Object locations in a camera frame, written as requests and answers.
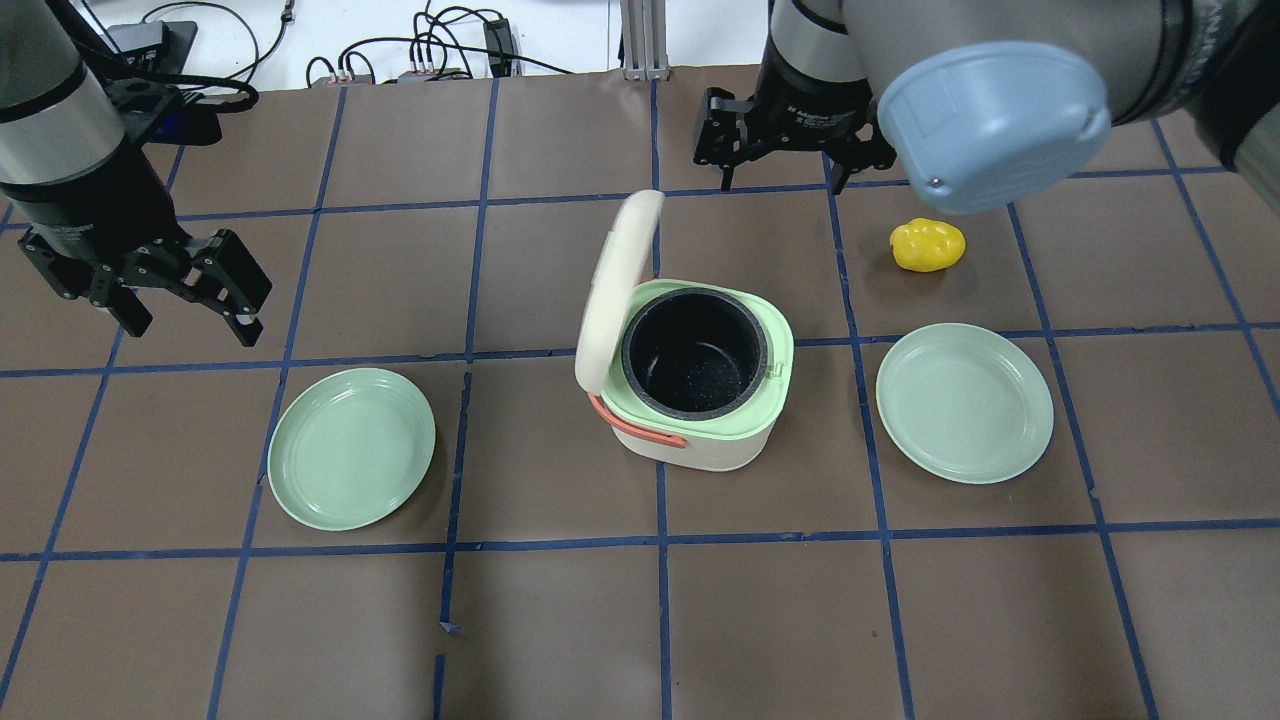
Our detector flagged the black gripper near lemon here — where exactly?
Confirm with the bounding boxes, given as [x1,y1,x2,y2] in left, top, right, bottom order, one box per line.
[692,68,897,192]

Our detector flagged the white rice cooker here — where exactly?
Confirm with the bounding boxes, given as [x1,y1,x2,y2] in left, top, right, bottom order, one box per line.
[573,190,795,471]

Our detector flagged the black cables bundle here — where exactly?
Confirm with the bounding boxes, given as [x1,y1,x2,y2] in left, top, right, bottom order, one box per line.
[60,0,602,91]

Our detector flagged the green plate far from lemon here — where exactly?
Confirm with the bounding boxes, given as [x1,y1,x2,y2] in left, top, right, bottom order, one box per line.
[266,368,436,532]

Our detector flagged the aluminium frame post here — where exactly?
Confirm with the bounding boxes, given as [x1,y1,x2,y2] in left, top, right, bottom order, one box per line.
[620,0,671,82]

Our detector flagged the grey robot arm near lemon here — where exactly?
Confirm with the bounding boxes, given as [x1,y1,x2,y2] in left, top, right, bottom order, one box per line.
[692,1,1279,215]

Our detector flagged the yellow toy lemon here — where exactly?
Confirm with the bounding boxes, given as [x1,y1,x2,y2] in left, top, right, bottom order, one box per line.
[890,218,968,273]

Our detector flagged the green plate near lemon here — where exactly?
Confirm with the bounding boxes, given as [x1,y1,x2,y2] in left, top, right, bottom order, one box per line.
[876,323,1055,486]

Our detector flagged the black power adapter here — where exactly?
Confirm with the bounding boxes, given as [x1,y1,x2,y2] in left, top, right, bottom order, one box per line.
[483,18,518,78]

